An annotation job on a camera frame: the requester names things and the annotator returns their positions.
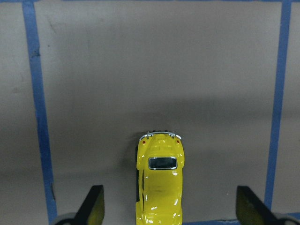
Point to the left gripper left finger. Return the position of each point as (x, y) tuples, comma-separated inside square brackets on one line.
[(91, 212)]

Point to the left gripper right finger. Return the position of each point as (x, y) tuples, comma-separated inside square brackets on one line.
[(250, 210)]

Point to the yellow beetle toy car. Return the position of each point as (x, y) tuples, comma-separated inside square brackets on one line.
[(159, 165)]

